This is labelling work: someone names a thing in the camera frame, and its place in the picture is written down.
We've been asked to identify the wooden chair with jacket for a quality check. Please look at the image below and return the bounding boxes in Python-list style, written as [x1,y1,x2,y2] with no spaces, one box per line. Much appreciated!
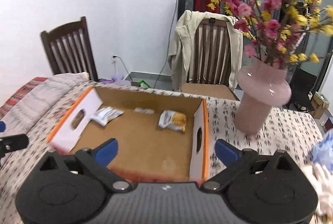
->
[180,17,242,101]

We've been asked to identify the white knit gloves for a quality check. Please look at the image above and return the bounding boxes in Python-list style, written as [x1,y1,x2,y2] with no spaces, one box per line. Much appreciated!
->
[301,163,333,218]

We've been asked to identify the dark wooden chair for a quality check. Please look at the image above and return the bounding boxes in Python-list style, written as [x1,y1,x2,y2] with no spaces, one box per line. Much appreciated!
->
[40,16,98,82]

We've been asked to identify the orange cardboard snack box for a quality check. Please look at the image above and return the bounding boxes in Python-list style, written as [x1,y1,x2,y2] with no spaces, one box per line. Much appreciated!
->
[47,87,209,181]

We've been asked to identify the beige jacket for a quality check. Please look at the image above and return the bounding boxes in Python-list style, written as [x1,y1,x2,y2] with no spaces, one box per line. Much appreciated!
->
[168,10,243,92]

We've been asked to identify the calligraphy print tablecloth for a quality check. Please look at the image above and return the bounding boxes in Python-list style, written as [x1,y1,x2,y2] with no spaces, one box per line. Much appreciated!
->
[1,81,322,223]

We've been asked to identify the pink patterned folded blanket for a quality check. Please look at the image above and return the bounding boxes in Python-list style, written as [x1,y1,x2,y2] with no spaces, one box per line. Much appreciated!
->
[3,72,89,130]

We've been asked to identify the pink glass vase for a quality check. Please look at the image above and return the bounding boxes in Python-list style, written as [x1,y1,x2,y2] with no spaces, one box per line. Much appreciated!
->
[234,59,291,136]

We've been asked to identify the blue plastic bag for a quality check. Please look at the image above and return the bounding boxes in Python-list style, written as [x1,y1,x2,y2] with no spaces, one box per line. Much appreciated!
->
[312,129,333,172]

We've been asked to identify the yellow cracker snack packet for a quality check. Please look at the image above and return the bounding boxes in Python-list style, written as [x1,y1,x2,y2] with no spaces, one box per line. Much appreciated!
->
[158,110,187,133]

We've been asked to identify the white snack packet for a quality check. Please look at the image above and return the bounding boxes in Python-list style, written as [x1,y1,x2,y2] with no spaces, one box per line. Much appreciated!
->
[90,106,124,126]

